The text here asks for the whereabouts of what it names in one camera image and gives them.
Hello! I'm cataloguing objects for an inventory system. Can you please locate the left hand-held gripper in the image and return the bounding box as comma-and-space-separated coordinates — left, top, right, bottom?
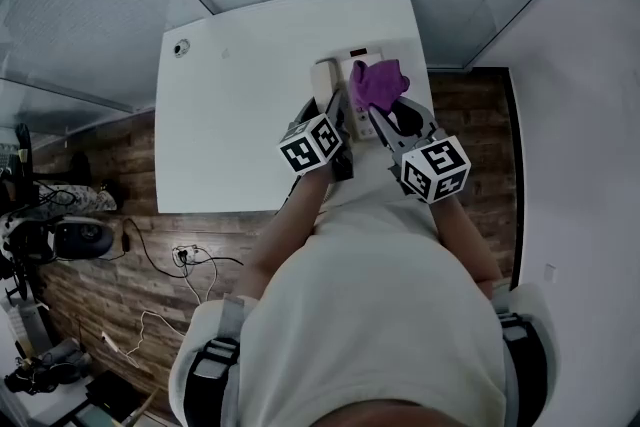
277, 86, 356, 182

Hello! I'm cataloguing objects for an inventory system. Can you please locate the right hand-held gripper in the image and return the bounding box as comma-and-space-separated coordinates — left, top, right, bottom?
368, 95, 473, 206

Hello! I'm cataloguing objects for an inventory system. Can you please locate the purple cloth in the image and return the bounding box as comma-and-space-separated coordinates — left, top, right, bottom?
347, 58, 412, 113

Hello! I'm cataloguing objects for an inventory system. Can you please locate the person's left forearm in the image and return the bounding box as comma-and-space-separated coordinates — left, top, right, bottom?
233, 163, 335, 302

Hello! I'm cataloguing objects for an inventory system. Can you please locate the person's right forearm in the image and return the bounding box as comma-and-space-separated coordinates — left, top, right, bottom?
428, 197, 504, 302

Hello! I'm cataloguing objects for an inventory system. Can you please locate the person's white shirt torso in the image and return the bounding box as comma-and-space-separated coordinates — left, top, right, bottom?
167, 187, 560, 427

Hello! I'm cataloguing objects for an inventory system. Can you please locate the white power strip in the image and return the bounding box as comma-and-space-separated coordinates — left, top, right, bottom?
172, 244, 200, 266

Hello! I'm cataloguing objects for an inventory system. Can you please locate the patterned cushion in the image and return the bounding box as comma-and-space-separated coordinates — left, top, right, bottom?
33, 183, 119, 213

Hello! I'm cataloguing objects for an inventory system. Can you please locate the white and black headset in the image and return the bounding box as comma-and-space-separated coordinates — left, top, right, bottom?
0, 213, 115, 262

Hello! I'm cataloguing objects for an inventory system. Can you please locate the black floor cable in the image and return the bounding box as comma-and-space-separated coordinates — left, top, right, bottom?
121, 216, 245, 280

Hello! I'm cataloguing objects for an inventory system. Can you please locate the white floor cable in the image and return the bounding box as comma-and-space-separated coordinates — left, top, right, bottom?
123, 246, 220, 370

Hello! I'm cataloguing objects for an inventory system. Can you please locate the black and grey shoulder strap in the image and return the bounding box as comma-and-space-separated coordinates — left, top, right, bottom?
182, 295, 247, 427
493, 310, 550, 427

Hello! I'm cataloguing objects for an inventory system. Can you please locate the grey bag with cables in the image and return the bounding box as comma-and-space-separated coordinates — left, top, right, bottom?
3, 337, 94, 397

